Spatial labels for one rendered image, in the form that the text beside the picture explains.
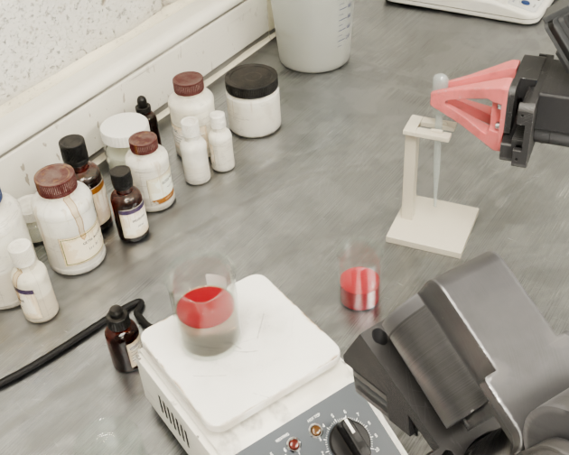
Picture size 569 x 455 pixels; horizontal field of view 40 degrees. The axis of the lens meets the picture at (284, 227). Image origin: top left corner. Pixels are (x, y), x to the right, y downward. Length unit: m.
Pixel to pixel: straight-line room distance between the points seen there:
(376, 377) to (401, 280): 0.38
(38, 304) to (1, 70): 0.28
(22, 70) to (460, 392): 0.70
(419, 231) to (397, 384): 0.44
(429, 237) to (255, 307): 0.26
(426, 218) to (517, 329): 0.51
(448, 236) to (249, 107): 0.31
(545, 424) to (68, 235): 0.59
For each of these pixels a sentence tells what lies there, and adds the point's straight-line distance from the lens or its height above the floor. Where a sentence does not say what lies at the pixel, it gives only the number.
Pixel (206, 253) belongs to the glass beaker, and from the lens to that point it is 0.60.
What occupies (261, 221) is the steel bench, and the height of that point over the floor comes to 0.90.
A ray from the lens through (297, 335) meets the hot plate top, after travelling 0.63.
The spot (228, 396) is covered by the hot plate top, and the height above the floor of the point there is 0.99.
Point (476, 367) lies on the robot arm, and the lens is 0.36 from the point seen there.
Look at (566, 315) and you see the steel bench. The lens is 0.79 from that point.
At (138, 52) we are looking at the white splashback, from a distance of 1.02.
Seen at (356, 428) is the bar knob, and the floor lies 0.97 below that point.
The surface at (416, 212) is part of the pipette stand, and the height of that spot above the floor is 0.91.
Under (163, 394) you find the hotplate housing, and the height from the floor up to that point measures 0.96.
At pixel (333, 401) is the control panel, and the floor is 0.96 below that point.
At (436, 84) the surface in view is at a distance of 0.76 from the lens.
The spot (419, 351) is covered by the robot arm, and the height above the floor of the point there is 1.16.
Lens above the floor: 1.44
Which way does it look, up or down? 39 degrees down
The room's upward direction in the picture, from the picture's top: 4 degrees counter-clockwise
